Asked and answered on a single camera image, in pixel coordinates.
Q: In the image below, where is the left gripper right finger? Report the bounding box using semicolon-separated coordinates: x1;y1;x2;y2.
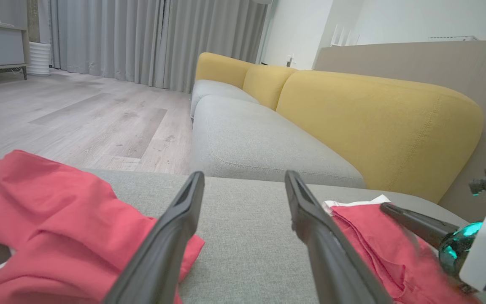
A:
284;170;394;304

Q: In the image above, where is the white antenna router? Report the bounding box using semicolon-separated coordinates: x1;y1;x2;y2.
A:
330;24;360;47

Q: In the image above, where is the white ribbed cylinder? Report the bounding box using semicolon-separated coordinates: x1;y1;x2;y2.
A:
28;41;52;76

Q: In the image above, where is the grey sofa seat cushion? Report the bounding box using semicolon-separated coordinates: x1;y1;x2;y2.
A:
189;95;367;189
190;79;260;121

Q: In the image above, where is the red sports garment white trim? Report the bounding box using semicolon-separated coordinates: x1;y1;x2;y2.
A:
0;150;486;304

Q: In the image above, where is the yellow sofa backrest cushion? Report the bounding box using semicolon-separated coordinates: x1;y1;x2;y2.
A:
276;70;485;204
242;64;298;111
195;52;255;89

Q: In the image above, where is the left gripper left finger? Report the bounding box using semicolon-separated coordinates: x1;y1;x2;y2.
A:
103;171;205;304

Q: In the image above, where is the grey pleated curtain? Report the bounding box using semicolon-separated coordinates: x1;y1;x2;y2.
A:
49;0;269;94

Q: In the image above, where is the white flat slatted device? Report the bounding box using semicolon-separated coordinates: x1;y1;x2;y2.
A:
428;35;478;42

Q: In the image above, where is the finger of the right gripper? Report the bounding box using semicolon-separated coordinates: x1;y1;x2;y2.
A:
380;203;459;250

